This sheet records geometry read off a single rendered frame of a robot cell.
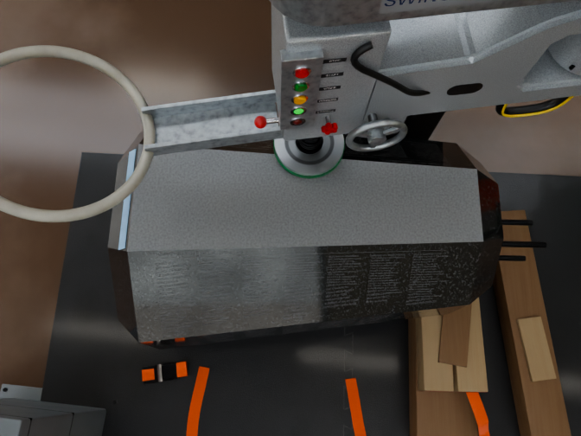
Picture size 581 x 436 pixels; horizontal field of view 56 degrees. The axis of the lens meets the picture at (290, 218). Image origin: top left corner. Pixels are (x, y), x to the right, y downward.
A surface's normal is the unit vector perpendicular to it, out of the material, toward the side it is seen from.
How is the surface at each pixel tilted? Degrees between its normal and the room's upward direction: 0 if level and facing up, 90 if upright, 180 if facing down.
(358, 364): 0
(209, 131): 2
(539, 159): 0
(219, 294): 45
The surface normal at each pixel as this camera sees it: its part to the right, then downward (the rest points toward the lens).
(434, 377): 0.03, -0.29
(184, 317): 0.04, 0.47
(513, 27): -0.62, -0.15
